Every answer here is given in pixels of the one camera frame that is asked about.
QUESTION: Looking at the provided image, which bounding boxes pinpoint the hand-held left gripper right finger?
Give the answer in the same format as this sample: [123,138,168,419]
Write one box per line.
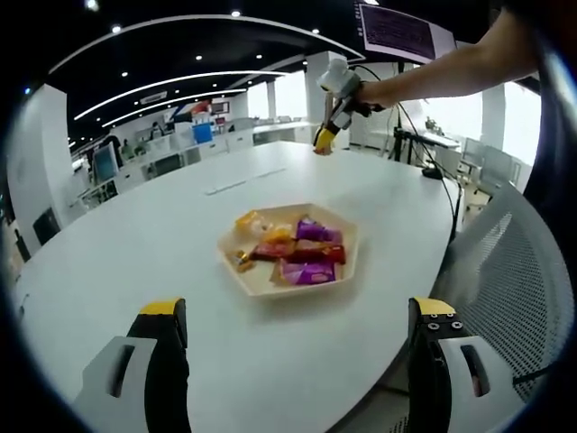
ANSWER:
[405,295,527,433]

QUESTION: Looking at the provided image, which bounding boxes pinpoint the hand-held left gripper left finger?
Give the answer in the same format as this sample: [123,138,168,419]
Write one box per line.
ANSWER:
[71,296,193,433]

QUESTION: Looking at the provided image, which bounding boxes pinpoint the clear orange-ended food packet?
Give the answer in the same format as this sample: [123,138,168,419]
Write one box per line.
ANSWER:
[234,209,272,236]

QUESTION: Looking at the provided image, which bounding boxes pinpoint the red-orange food packet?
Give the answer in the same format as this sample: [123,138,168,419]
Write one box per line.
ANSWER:
[287,238,347,266]

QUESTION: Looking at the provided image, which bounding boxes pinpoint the gold-purple food bar packet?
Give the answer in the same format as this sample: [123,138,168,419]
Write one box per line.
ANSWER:
[270,258,338,287]

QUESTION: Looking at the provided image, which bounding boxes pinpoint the cream hexagonal tray container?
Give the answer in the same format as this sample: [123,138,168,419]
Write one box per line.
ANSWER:
[216,202,362,299]

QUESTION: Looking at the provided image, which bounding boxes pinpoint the black tripod stand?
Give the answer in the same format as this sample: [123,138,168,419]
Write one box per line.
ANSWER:
[385,106,423,166]

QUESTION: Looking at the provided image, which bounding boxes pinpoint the hanging monitor screen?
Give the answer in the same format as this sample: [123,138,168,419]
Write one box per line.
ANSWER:
[355,1,457,64]

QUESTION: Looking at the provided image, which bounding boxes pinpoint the long white office counter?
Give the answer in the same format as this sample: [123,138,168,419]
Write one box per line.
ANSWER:
[69,119,316,208]

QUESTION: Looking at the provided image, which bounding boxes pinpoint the grey mesh office chair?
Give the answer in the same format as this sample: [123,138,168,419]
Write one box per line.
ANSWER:
[435,182,573,402]

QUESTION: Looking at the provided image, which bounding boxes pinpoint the grey metal bench seats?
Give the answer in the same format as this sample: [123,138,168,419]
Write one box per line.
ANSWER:
[459,137,524,190]

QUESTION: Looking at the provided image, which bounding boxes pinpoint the white desktop monitor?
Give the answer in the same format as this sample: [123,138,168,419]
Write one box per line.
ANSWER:
[92,144,120,183]

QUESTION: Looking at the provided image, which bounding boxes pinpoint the person's dark shirt torso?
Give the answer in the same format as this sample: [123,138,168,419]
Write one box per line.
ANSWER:
[522,0,577,217]

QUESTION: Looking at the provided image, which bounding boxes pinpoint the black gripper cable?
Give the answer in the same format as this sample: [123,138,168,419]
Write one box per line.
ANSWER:
[351,64,465,244]

